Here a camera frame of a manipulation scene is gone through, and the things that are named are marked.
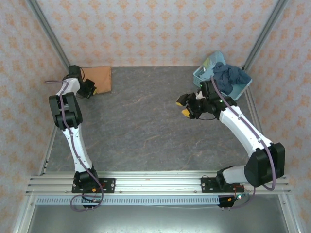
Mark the orange printed t-shirt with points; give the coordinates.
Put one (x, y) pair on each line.
(100, 77)

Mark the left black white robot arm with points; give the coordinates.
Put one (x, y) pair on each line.
(65, 109)

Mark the light blue plastic basket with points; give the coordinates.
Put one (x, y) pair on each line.
(240, 92)

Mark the dark blue t-shirt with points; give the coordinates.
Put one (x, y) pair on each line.
(230, 75)

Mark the right small circuit board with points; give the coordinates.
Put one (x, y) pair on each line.
(236, 197)

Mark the small circuit board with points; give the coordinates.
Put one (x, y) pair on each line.
(236, 197)
(93, 200)

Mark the left small circuit board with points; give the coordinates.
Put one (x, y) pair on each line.
(93, 200)

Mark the grey metal sheet panel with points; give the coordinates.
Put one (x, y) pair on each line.
(155, 221)

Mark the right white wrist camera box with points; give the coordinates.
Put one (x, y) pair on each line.
(199, 95)

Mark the left aluminium frame post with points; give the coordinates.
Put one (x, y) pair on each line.
(48, 31)

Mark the aluminium frame post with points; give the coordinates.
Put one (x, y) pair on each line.
(264, 31)
(48, 31)

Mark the left aluminium table rail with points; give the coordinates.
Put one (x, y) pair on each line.
(49, 145)

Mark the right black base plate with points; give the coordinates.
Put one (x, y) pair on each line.
(209, 185)

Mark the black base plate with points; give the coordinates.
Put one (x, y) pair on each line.
(109, 185)
(209, 185)

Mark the aluminium mounting rail beam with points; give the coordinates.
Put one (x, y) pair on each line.
(155, 182)

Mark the right aluminium frame post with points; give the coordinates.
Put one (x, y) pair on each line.
(264, 31)

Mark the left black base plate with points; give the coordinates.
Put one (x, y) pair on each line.
(109, 185)

